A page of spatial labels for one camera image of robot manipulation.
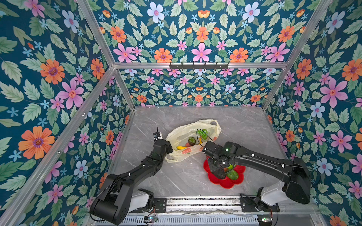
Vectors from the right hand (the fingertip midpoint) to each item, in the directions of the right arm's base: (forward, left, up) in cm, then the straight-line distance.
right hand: (211, 166), depth 77 cm
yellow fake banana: (+17, +18, -8) cm, 26 cm away
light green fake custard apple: (-3, -13, -6) cm, 14 cm away
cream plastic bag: (+28, +4, -4) cm, 28 cm away
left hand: (+18, +24, +1) cm, 30 cm away
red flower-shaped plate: (-7, -9, -7) cm, 13 cm away
